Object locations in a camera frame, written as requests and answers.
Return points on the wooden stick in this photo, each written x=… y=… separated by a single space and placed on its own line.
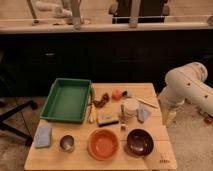
x=147 y=103

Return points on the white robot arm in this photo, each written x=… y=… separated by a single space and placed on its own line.
x=185 y=83

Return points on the white round container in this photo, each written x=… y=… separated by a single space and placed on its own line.
x=131 y=106

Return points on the small metal cup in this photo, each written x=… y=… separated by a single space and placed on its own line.
x=67 y=143

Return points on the dark purple bowl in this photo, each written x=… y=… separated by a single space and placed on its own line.
x=140 y=142

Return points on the light blue cloth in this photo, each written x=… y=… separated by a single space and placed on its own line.
x=143 y=113

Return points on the black office chair base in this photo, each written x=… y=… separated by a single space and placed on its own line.
x=16 y=114

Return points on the orange bowl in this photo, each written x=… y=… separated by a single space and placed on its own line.
x=103 y=144

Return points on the orange ball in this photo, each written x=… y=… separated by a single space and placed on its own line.
x=116 y=94

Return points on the green plastic tray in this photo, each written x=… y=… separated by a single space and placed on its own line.
x=67 y=100

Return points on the light blue sponge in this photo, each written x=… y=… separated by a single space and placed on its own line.
x=43 y=136

